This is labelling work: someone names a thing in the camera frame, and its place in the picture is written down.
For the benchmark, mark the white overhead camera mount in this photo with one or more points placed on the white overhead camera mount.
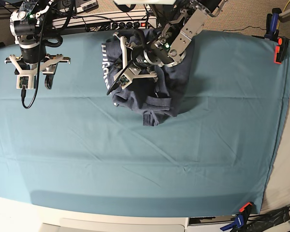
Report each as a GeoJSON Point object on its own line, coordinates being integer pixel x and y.
{"type": "Point", "coordinates": [129, 2]}

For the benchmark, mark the teal table cloth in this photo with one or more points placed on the teal table cloth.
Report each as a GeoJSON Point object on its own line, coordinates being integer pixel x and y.
{"type": "Point", "coordinates": [74, 150]}

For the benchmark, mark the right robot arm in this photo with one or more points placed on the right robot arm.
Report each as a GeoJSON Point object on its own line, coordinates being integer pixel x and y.
{"type": "Point", "coordinates": [32, 27]}

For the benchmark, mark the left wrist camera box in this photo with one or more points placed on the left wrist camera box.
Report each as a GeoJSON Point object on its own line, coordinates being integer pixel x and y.
{"type": "Point", "coordinates": [123, 81]}

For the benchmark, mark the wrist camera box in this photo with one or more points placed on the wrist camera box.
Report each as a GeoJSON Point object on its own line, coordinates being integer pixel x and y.
{"type": "Point", "coordinates": [123, 81]}
{"type": "Point", "coordinates": [26, 82]}

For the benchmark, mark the orange black clamp top right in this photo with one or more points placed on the orange black clamp top right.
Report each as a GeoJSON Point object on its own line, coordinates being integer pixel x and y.
{"type": "Point", "coordinates": [281, 50]}

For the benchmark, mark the blue-grey heathered T-shirt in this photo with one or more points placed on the blue-grey heathered T-shirt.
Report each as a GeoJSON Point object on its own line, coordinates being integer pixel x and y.
{"type": "Point", "coordinates": [156, 99]}

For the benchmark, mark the blue black clamp handle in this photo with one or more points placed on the blue black clamp handle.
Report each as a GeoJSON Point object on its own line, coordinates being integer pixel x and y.
{"type": "Point", "coordinates": [271, 25]}

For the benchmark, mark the blue orange clamp bottom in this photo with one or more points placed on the blue orange clamp bottom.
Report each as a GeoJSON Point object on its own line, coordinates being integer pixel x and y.
{"type": "Point", "coordinates": [240, 219]}

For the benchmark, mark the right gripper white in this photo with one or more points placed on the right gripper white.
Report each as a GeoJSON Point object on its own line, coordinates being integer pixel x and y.
{"type": "Point", "coordinates": [48, 67]}

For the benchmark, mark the black power strip red switch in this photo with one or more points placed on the black power strip red switch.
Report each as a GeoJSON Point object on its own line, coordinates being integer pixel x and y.
{"type": "Point", "coordinates": [143, 24]}

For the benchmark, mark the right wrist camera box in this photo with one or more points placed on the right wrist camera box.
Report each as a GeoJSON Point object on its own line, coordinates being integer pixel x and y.
{"type": "Point", "coordinates": [26, 82]}

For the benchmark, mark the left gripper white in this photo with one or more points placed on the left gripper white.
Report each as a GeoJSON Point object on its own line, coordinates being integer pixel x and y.
{"type": "Point", "coordinates": [137, 60]}

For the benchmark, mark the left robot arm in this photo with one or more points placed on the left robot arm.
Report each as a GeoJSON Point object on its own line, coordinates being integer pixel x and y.
{"type": "Point", "coordinates": [180, 23]}

